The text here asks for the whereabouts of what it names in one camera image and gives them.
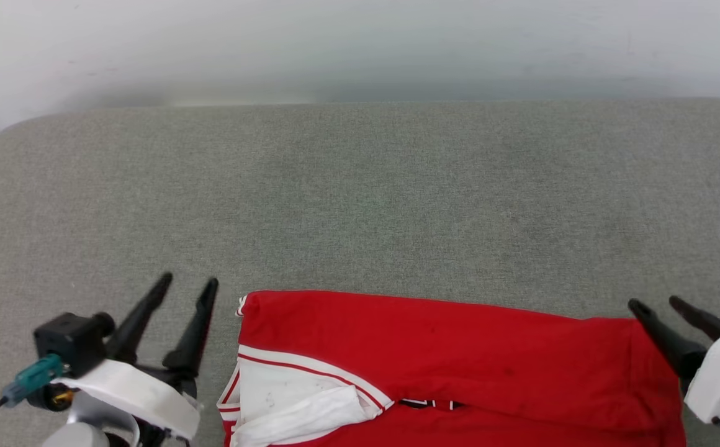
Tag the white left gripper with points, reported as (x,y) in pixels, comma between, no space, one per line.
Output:
(136,394)

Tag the red and white jersey garment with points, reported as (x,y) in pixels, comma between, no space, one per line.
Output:
(459,360)

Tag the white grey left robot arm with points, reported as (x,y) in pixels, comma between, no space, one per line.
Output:
(87,428)

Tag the grey fabric work surface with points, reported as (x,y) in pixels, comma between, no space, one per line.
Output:
(360,205)

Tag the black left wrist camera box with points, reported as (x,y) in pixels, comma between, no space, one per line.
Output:
(71,341)

